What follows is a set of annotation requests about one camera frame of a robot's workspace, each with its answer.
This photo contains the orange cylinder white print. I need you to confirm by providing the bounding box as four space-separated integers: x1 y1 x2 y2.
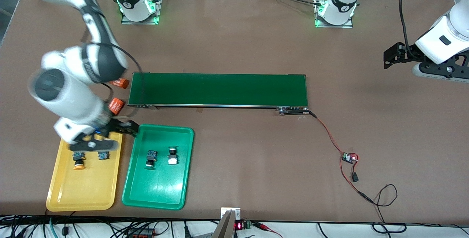
109 78 130 89
106 98 126 116

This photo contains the green mushroom push button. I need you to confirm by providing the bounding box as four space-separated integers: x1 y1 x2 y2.
167 146 179 165
145 150 158 170

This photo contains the yellow plastic tray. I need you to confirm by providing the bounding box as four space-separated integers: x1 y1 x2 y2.
46 132 123 212

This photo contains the green plastic tray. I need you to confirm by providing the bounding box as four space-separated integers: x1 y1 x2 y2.
122 124 195 210

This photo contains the green conveyor belt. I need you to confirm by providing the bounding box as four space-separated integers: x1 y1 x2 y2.
127 72 310 116

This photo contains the black power strip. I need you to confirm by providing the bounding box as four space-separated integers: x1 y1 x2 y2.
126 228 156 238

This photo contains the red clip lead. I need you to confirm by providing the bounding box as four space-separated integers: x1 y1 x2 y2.
253 222 284 238

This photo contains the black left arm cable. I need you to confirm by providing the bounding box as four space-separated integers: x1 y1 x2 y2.
400 0 420 61

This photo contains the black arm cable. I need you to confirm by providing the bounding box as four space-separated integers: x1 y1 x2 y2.
81 42 145 119
400 0 420 61

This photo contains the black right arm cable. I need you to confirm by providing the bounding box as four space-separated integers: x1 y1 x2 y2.
81 42 145 119

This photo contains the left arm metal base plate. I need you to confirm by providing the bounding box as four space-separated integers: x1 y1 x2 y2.
314 0 354 29

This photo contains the red black conveyor cable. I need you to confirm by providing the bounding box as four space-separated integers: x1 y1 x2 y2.
308 110 374 204

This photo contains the teal cable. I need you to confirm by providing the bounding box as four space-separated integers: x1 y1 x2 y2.
49 218 61 238

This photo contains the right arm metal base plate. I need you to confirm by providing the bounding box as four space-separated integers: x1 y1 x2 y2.
121 0 163 25

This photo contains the thin black looped cable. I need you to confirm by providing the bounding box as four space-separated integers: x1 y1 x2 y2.
361 184 407 233

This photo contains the silver mounting bracket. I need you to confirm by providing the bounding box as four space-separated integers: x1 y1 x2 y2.
213 207 241 238

